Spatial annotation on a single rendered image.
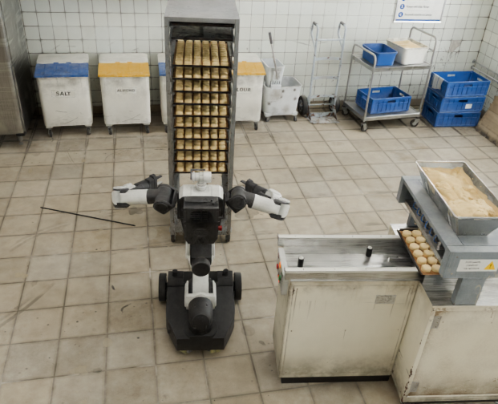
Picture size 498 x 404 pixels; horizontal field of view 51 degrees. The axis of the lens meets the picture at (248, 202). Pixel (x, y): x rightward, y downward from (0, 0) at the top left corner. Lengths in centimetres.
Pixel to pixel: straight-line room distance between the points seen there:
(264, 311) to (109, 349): 107
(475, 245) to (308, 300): 88
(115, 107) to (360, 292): 394
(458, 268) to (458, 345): 56
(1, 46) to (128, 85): 128
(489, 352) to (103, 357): 226
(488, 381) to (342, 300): 101
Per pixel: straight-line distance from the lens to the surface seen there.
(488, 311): 298
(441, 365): 319
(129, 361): 348
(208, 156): 395
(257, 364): 344
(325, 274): 276
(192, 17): 353
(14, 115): 590
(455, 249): 263
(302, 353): 314
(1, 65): 574
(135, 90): 596
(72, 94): 601
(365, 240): 305
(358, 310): 297
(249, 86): 607
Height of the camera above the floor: 261
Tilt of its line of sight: 32 degrees down
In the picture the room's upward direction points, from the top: 4 degrees clockwise
